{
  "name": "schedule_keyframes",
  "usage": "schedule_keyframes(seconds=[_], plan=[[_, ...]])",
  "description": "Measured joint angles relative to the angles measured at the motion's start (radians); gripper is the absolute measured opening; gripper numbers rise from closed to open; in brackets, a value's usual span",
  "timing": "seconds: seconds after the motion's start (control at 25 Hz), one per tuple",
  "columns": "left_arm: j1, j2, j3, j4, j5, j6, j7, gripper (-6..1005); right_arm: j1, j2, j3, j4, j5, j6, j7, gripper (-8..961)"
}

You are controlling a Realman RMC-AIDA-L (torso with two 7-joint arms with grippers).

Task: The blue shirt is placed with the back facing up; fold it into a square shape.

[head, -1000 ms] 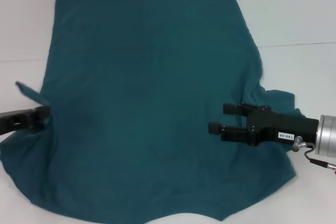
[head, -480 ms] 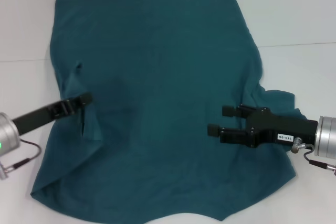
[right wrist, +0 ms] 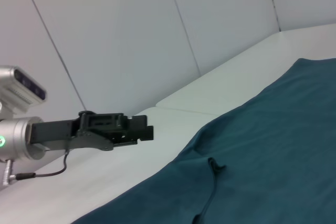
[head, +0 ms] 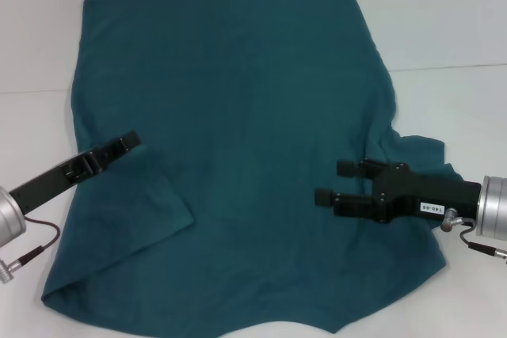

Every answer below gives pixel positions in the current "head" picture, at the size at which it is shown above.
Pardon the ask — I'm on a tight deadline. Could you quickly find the teal blue shirt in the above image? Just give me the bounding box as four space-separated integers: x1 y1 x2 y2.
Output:
41 0 467 335

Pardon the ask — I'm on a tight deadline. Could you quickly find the right arm cable with plugs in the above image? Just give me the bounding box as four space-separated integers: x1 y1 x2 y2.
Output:
440 211 507 264

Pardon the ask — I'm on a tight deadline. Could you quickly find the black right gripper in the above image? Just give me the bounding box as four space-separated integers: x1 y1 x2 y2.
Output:
313 158 482 225

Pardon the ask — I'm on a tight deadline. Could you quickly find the left arm cable with plugs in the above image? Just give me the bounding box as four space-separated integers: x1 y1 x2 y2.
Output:
0 215 63 286

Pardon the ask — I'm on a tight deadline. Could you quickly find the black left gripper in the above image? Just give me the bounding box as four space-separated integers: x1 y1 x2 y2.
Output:
8 130 142 216

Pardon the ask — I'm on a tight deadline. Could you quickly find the arm cable with plugs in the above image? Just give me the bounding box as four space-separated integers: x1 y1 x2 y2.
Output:
440 211 507 264
0 215 63 286

